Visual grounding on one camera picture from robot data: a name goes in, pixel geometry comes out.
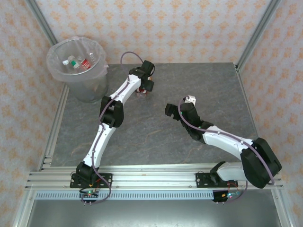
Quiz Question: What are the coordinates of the red and orange label bottle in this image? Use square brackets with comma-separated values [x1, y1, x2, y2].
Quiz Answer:
[135, 75, 154, 98]

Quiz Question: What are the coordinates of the clear bottle red cap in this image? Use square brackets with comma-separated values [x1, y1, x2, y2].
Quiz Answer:
[80, 52, 96, 71]

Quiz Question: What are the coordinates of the clear plastic trash bin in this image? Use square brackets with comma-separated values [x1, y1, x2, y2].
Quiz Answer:
[46, 35, 109, 104]

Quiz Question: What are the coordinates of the translucent plastic bin liner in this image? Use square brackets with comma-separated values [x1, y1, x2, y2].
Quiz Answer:
[46, 35, 109, 83]

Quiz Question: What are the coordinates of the aluminium extrusion cross beam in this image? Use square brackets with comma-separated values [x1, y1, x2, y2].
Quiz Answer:
[25, 165, 285, 191]

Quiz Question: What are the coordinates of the small LED circuit board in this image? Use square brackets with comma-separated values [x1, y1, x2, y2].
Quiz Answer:
[214, 190, 242, 202]
[79, 188, 100, 199]

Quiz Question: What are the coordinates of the grey metal shelf panel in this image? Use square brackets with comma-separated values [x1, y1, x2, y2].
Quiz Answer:
[26, 200, 282, 227]

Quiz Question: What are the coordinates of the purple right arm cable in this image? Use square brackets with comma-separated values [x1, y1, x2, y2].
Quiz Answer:
[178, 96, 276, 204]

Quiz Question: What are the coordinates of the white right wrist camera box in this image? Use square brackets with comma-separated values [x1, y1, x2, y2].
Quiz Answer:
[184, 95, 197, 106]

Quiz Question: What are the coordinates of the aluminium table side rail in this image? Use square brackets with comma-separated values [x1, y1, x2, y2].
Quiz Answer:
[235, 62, 261, 140]
[36, 85, 69, 172]

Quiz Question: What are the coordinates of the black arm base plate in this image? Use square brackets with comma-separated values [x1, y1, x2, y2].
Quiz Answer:
[70, 173, 113, 189]
[196, 172, 237, 189]

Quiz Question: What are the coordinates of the white slotted cable duct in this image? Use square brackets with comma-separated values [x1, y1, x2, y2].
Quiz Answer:
[35, 191, 215, 201]

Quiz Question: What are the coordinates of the aluminium frame post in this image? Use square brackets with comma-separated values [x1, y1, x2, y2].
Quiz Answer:
[271, 189, 294, 227]
[11, 189, 36, 227]
[25, 0, 59, 44]
[235, 0, 282, 71]

